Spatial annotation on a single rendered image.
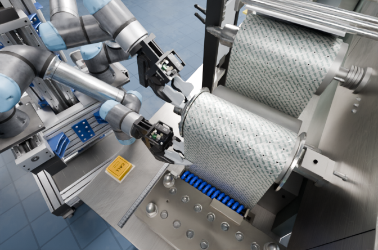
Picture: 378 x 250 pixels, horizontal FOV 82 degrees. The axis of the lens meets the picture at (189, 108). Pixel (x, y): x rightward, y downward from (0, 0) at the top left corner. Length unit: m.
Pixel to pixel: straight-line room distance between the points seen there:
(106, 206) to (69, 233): 1.05
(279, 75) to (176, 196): 0.45
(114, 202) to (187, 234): 0.31
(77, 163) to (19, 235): 0.59
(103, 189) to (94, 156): 0.93
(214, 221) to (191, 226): 0.07
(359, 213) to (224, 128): 0.26
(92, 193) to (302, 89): 0.77
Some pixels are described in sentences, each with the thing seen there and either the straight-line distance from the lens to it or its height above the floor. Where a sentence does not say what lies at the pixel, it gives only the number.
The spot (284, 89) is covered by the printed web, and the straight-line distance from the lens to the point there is 0.64.
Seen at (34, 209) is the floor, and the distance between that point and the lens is 2.10.
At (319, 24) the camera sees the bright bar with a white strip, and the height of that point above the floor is 1.44.
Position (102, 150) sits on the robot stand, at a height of 0.21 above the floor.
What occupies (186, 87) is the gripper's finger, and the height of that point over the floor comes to 1.28.
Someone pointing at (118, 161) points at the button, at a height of 0.92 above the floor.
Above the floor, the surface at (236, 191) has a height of 1.09.
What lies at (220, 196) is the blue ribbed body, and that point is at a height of 1.04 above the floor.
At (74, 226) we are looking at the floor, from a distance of 1.91.
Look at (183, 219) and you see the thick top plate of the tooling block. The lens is 0.69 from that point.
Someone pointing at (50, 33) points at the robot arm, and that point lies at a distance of 0.68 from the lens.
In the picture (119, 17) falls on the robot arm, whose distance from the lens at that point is 0.56.
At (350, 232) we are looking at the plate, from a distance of 0.38.
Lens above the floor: 1.70
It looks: 51 degrees down
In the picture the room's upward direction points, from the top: straight up
